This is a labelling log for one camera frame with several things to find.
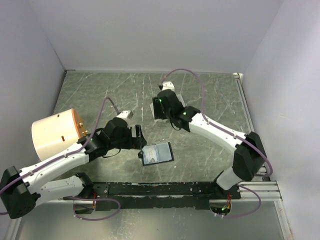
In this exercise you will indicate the white card tray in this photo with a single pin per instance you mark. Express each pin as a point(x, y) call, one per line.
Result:
point(159, 120)

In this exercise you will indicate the silver VIP credit card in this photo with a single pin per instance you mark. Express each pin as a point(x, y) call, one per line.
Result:
point(150, 154)

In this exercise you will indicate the beige cylindrical lamp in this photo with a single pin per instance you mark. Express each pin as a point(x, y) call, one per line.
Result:
point(55, 133)

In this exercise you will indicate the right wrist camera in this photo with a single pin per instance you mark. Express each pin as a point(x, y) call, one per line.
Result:
point(167, 85)

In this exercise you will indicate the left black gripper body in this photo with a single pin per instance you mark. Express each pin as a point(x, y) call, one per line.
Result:
point(126, 141)

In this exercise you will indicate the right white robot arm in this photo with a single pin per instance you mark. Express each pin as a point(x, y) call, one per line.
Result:
point(247, 149)

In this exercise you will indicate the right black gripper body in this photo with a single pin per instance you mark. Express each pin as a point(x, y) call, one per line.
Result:
point(159, 112)

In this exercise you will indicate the right side aluminium rail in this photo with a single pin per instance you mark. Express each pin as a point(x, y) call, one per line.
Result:
point(262, 173)

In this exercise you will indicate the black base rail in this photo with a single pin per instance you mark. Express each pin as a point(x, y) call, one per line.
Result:
point(163, 204)

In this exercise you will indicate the aluminium frame rail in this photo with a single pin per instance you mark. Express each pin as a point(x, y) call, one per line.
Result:
point(265, 193)

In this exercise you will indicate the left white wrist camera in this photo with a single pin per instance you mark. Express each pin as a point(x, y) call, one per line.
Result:
point(125, 115)

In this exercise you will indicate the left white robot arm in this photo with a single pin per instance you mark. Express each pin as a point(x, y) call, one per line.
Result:
point(22, 189)

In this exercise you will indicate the black leather card holder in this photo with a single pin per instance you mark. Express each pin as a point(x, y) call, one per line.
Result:
point(165, 153)

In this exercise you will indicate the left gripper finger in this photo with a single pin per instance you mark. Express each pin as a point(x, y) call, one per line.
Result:
point(141, 142)
point(139, 135)

